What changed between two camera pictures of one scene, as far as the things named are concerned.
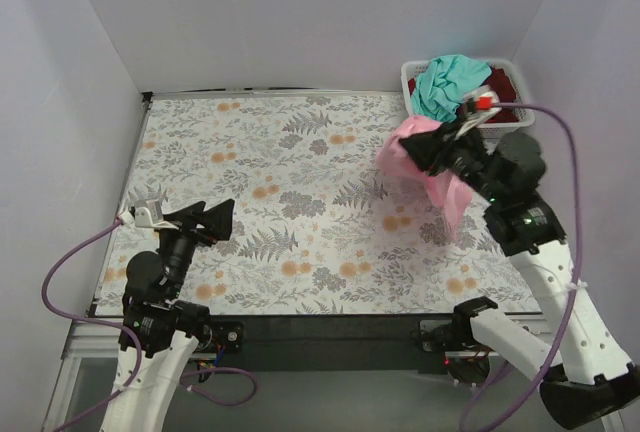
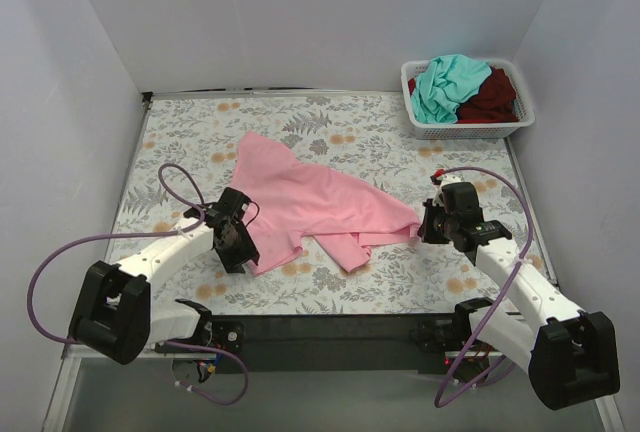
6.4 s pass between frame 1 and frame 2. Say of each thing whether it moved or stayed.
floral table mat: stayed
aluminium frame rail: stayed
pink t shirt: moved
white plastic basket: stayed
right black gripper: moved
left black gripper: moved
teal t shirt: stayed
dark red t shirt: stayed
